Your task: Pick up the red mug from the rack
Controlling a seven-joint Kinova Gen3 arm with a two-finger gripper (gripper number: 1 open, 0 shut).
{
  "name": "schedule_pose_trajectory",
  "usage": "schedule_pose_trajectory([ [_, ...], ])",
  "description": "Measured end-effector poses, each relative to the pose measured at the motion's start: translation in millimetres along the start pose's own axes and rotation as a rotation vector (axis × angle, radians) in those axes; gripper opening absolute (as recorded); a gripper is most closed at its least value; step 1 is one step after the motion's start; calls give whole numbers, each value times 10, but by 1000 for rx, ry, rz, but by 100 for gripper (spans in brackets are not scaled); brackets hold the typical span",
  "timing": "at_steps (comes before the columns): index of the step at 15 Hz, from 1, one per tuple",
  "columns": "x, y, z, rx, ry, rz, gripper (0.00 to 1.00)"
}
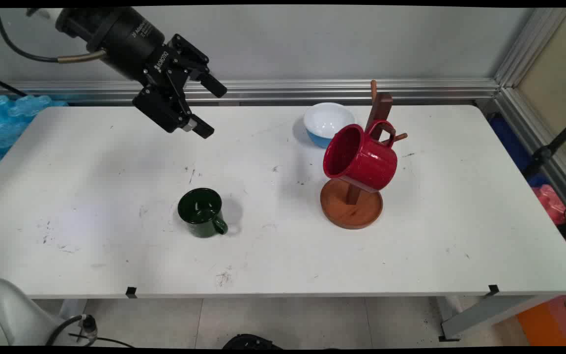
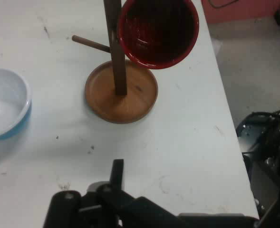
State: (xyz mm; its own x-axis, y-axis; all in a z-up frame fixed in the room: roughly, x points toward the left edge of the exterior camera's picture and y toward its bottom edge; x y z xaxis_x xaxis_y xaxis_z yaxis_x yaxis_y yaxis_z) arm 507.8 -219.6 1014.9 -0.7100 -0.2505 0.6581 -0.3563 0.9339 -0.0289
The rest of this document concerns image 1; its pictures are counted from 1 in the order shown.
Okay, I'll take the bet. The black gripper cable, brass sleeve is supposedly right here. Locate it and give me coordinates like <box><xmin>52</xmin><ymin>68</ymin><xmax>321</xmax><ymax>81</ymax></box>
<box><xmin>0</xmin><ymin>8</ymin><xmax>108</xmax><ymax>64</ymax></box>

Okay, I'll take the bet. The grey metal table leg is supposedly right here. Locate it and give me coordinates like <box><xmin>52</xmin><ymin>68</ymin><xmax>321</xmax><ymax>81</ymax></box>
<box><xmin>435</xmin><ymin>295</ymin><xmax>556</xmax><ymax>342</ymax></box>
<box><xmin>58</xmin><ymin>298</ymin><xmax>88</xmax><ymax>321</ymax></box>

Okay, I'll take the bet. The long horizontal aluminium frame rail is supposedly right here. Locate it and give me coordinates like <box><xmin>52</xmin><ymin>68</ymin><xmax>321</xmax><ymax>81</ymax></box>
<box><xmin>0</xmin><ymin>78</ymin><xmax>502</xmax><ymax>105</ymax></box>

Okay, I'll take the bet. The black cable with metal plug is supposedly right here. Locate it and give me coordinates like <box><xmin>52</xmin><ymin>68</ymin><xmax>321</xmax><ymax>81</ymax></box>
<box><xmin>45</xmin><ymin>314</ymin><xmax>136</xmax><ymax>348</ymax></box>

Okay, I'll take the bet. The brown wooden mug tree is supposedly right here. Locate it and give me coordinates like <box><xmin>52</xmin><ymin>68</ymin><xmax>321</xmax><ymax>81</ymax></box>
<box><xmin>319</xmin><ymin>80</ymin><xmax>408</xmax><ymax>230</ymax></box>

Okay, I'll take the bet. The orange floor mat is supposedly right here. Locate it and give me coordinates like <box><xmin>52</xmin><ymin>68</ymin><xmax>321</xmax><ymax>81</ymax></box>
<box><xmin>516</xmin><ymin>300</ymin><xmax>566</xmax><ymax>346</ymax></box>

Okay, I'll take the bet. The thin black slanted rod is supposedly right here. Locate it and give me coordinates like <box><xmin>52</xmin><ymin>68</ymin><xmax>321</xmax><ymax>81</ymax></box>
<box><xmin>0</xmin><ymin>73</ymin><xmax>27</xmax><ymax>97</ymax></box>

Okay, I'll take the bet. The grey rounded robot base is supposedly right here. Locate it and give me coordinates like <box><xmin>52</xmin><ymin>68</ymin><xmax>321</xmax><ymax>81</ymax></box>
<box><xmin>0</xmin><ymin>278</ymin><xmax>88</xmax><ymax>346</ymax></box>

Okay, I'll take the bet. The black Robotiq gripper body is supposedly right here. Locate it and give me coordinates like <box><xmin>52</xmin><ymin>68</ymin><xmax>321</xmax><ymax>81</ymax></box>
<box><xmin>56</xmin><ymin>7</ymin><xmax>186</xmax><ymax>92</ymax></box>

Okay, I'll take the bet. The black round floor object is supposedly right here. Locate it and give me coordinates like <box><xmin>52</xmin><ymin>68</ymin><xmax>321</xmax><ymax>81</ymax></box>
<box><xmin>222</xmin><ymin>333</ymin><xmax>283</xmax><ymax>350</ymax></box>

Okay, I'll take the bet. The red enamel mug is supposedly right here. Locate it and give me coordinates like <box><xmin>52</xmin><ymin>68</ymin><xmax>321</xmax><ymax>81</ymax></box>
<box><xmin>323</xmin><ymin>119</ymin><xmax>398</xmax><ymax>193</ymax></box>

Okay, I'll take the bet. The blue bowl, white inside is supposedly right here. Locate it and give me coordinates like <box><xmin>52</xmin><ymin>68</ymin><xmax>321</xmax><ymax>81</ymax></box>
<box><xmin>303</xmin><ymin>102</ymin><xmax>357</xmax><ymax>149</ymax></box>

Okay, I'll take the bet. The dark green enamel mug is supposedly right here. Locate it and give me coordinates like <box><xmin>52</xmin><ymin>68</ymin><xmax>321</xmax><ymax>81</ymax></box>
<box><xmin>177</xmin><ymin>187</ymin><xmax>228</xmax><ymax>239</ymax></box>

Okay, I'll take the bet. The slanted aluminium frame rail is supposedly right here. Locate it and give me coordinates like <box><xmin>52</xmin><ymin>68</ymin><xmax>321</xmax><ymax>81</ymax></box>
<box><xmin>493</xmin><ymin>7</ymin><xmax>566</xmax><ymax>227</ymax></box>

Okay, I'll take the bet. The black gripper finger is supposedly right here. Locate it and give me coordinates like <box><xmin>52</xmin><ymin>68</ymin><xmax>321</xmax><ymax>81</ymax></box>
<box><xmin>168</xmin><ymin>33</ymin><xmax>227</xmax><ymax>98</ymax></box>
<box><xmin>132</xmin><ymin>81</ymin><xmax>214</xmax><ymax>140</ymax></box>

